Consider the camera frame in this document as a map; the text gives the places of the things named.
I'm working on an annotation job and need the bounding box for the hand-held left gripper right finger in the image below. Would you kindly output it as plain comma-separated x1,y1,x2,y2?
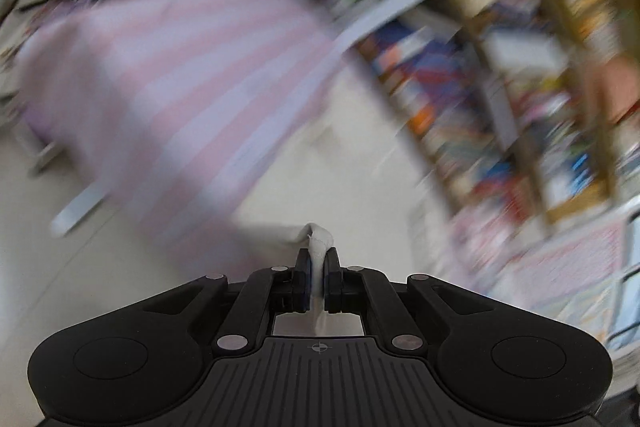
322,247,493,353

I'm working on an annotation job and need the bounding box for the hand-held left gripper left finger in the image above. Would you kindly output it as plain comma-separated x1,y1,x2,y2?
142,247,313,353

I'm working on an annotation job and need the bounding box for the cream printed T-shirt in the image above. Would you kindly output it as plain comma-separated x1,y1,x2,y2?
230,52,453,338

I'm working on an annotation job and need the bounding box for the pink checked desk mat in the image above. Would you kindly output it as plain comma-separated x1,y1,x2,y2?
15,0,631,328

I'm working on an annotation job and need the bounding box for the wooden bookshelf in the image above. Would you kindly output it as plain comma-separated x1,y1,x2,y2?
320,0,640,228

